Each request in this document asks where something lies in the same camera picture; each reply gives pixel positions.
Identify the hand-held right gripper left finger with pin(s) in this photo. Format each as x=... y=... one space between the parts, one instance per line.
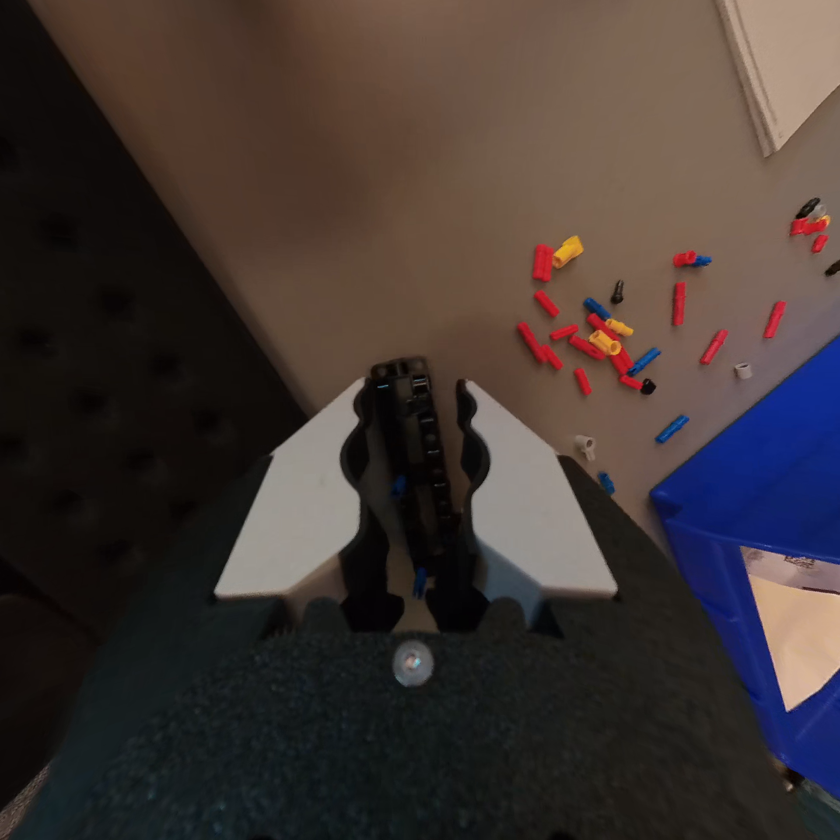
x=289 y=525

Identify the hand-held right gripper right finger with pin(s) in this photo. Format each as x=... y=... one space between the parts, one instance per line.
x=544 y=525

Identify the black lego technic beam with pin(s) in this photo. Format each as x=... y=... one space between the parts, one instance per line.
x=426 y=446

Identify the scattered small lego pins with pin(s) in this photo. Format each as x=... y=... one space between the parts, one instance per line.
x=604 y=342

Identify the open lego instruction booklet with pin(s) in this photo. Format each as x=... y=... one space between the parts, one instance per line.
x=800 y=59

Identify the blue plastic bin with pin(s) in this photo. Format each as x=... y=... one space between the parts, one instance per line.
x=722 y=512

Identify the black perforated mat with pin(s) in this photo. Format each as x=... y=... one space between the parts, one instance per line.
x=98 y=328

